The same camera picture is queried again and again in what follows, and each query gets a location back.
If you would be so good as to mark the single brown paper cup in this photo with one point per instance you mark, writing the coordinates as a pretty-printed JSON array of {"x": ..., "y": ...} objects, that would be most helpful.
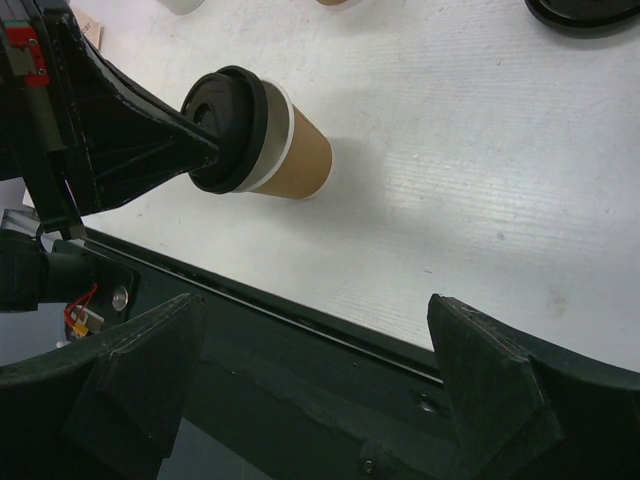
[{"x": 296, "y": 158}]

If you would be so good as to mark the black plastic cup lid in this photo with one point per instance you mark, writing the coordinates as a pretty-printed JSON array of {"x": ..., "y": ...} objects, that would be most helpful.
[
  {"x": 585, "y": 18},
  {"x": 231, "y": 105}
]

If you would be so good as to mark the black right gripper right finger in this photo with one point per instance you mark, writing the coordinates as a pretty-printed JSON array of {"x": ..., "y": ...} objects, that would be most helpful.
[{"x": 524, "y": 408}]

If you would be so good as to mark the white cylindrical straw holder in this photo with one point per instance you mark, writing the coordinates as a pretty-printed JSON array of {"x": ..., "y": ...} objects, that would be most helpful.
[{"x": 181, "y": 7}]

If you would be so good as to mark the printed paper takeout bag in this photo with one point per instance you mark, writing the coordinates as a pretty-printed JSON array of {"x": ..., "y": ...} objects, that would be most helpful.
[{"x": 92, "y": 30}]

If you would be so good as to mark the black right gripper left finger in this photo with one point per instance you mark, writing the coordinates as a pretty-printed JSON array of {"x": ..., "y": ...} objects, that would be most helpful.
[{"x": 106, "y": 407}]

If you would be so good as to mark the stack of brown paper cups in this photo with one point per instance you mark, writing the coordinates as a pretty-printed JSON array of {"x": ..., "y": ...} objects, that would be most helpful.
[{"x": 336, "y": 4}]

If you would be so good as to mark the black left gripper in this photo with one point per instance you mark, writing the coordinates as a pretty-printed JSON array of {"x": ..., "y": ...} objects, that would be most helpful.
[{"x": 71, "y": 119}]

